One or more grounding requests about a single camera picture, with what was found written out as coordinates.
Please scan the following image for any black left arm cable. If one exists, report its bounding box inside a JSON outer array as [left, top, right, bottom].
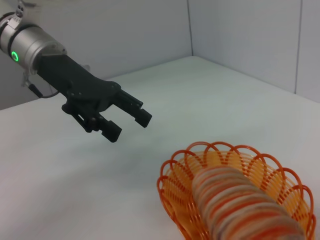
[[21, 71, 63, 100]]

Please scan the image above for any orange plastic wire basket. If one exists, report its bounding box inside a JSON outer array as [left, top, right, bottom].
[[156, 141, 316, 240]]

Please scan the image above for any orange cream striped bread roll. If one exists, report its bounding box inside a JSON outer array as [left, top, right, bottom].
[[191, 166, 307, 240]]

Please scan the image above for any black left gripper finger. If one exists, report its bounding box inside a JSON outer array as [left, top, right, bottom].
[[111, 88, 153, 129], [61, 98, 123, 144]]

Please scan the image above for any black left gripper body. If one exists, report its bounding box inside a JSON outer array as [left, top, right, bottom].
[[36, 53, 123, 114]]

